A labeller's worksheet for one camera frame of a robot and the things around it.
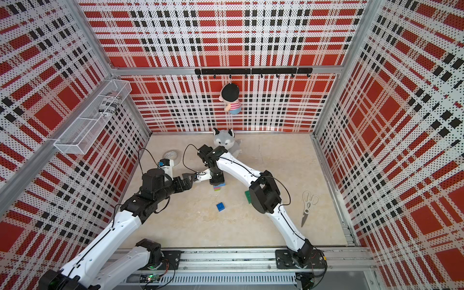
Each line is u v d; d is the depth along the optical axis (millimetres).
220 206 883
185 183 711
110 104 765
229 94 921
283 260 727
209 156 673
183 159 863
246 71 886
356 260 750
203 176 798
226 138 929
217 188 927
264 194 568
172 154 1078
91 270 409
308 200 906
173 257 737
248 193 929
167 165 693
